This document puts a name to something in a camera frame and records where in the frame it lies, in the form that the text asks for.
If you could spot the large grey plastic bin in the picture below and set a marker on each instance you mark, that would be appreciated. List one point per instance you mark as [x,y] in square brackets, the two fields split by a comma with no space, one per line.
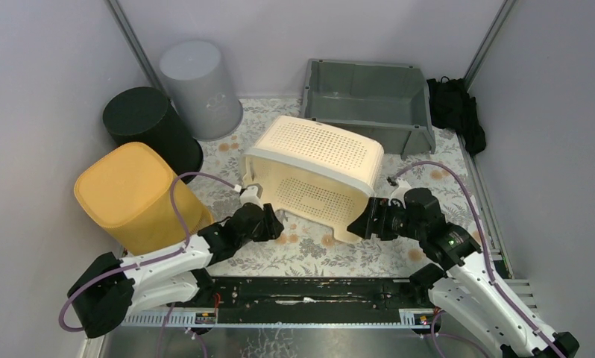
[201,88]

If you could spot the grey plastic tray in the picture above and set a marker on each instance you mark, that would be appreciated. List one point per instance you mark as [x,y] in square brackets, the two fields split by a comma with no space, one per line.
[387,102]

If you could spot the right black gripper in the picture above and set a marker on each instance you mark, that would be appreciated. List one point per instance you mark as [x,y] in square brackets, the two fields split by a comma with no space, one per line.
[376,207]

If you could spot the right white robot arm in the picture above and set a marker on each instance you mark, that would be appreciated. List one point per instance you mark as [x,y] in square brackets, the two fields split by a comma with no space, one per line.
[460,278]

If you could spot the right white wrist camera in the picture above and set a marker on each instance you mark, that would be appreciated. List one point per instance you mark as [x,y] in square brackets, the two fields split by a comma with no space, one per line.
[400,188]

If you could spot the aluminium cable duct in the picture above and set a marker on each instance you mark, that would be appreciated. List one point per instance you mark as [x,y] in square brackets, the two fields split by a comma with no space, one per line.
[361,319]

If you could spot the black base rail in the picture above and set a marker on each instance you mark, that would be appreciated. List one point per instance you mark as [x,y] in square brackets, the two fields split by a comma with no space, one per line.
[268,296]

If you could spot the black ribbed plastic bin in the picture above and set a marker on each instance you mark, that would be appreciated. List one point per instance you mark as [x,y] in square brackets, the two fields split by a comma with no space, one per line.
[145,114]

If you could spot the floral patterned table mat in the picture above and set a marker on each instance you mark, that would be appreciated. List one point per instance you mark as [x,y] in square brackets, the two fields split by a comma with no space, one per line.
[306,248]

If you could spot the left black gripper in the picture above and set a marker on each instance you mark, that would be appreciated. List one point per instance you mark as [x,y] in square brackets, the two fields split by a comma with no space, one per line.
[268,221]

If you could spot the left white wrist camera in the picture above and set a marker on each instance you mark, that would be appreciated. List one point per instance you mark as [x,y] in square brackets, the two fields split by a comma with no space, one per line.
[249,194]

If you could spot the yellow perforated plastic basket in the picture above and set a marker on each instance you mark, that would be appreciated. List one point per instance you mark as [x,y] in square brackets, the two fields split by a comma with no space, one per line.
[134,195]

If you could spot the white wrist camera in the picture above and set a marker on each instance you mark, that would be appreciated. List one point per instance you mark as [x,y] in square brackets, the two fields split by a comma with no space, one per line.
[249,194]
[400,188]

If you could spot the cream perforated plastic basket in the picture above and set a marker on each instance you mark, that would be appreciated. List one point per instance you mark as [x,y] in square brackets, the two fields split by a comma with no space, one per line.
[315,171]

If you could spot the black cloth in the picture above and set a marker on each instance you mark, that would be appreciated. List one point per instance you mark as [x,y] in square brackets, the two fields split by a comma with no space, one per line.
[451,107]

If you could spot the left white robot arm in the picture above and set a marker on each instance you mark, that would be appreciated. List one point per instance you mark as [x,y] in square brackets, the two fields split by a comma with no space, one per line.
[111,289]

